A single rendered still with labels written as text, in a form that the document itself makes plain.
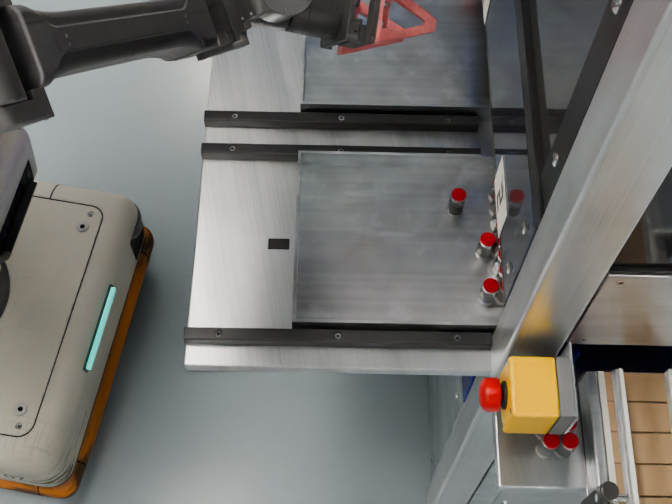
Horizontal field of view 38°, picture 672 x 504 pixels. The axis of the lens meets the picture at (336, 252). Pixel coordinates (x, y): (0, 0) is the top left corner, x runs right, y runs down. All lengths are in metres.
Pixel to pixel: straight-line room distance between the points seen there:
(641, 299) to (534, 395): 0.16
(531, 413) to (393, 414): 1.08
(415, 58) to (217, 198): 0.38
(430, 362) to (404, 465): 0.89
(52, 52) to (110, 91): 1.85
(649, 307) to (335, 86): 0.62
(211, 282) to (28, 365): 0.74
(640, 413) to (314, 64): 0.69
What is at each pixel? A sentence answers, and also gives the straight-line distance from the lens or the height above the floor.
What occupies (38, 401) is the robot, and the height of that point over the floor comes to 0.28.
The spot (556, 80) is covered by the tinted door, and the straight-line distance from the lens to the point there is 1.01.
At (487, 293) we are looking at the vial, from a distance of 1.28.
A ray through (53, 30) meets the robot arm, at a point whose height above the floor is 1.49.
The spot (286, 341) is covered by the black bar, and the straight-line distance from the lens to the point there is 1.26.
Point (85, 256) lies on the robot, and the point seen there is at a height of 0.28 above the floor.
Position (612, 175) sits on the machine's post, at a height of 1.39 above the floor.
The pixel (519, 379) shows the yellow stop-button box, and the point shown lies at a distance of 1.13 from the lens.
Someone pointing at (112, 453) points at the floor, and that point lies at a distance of 2.19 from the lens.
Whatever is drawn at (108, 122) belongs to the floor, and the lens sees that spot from 2.57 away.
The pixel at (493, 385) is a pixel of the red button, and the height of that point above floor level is 1.01.
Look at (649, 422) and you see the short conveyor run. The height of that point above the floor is 0.93.
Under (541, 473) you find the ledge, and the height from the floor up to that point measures 0.88.
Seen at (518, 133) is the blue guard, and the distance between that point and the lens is 1.14.
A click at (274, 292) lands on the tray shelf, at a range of 1.31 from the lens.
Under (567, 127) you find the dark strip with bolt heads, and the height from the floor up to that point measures 1.33.
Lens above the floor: 2.07
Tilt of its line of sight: 63 degrees down
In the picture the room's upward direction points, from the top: 2 degrees clockwise
